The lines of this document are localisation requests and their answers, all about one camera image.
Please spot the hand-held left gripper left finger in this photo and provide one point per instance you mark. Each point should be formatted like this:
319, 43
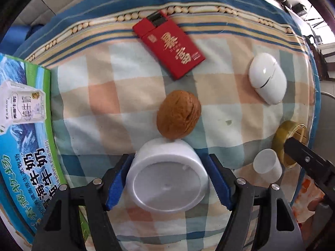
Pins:
119, 185

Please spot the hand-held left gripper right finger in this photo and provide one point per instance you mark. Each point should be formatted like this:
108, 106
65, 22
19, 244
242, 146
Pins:
219, 185

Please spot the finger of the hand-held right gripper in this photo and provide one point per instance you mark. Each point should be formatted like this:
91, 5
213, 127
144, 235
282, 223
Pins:
308, 162

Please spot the gold round tin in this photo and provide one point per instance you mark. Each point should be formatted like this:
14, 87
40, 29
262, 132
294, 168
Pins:
278, 138

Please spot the small white cup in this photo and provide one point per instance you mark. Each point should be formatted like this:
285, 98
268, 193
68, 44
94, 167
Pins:
267, 164

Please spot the white round jar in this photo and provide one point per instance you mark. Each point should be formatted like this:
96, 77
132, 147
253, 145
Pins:
167, 180

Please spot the brown walnut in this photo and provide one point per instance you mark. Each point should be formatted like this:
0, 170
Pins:
178, 115

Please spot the white oval case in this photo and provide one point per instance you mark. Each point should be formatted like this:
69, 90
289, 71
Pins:
267, 78

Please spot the cardboard box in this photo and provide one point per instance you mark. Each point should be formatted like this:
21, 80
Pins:
26, 149

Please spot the red box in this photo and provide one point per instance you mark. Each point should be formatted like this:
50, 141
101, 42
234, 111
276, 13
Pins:
172, 49

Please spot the orange patterned cushion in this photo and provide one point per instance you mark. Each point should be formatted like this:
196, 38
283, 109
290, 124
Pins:
306, 196

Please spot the grey chair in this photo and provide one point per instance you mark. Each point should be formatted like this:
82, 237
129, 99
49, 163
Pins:
327, 115

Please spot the dark wooden chair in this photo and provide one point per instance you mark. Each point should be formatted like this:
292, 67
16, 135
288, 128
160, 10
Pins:
320, 57

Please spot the small black box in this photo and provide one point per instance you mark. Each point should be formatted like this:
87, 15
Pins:
299, 7

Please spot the blue foam mat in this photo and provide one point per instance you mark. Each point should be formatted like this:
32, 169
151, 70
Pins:
18, 35

